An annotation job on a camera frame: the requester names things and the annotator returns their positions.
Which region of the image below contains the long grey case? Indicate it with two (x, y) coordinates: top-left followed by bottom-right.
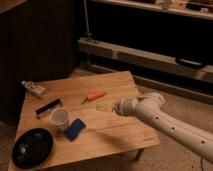
(78, 37), (213, 84)

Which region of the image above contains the clear plastic cup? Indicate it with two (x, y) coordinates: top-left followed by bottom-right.
(49, 107), (69, 131)

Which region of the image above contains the white tube bottle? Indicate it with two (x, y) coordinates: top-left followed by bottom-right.
(21, 80), (47, 98)

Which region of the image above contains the metal pole stand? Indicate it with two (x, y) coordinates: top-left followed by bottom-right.
(83, 0), (92, 41)

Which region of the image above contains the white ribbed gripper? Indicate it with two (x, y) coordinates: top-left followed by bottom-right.
(96, 98), (139, 117)

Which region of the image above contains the blue sponge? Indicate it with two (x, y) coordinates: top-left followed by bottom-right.
(64, 118), (86, 140)

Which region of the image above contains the wooden table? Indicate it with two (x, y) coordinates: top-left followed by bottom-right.
(17, 71), (159, 169)

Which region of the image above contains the white black sponge block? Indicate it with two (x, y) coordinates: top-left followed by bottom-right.
(35, 99), (62, 119)

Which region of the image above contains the black ceramic bowl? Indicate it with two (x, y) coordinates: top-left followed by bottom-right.
(12, 128), (54, 169)

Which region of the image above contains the black case handle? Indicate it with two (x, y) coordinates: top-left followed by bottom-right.
(175, 58), (207, 69)

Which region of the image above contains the orange carrot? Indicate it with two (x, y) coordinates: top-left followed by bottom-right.
(81, 92), (107, 104)

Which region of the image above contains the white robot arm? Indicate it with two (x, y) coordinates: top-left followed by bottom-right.
(96, 92), (213, 164)

